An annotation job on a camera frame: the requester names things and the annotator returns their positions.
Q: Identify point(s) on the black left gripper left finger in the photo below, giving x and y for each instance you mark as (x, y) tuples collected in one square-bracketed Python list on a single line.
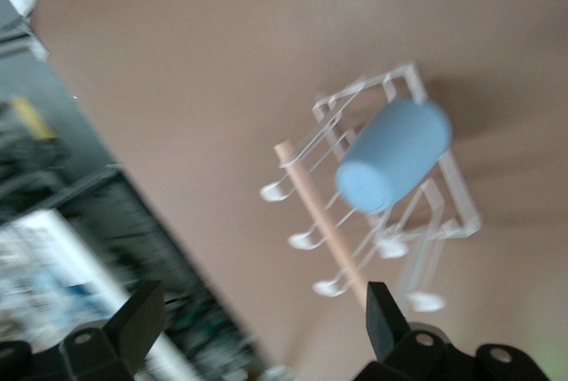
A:
[(128, 336)]

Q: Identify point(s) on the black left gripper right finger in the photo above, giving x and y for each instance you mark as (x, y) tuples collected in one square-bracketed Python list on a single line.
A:
[(390, 336)]

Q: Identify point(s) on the blue plastic cup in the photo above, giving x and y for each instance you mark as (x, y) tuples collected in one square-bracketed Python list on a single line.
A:
[(395, 154)]

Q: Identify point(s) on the brown paper table cover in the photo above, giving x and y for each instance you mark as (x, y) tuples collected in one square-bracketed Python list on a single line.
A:
[(199, 65)]

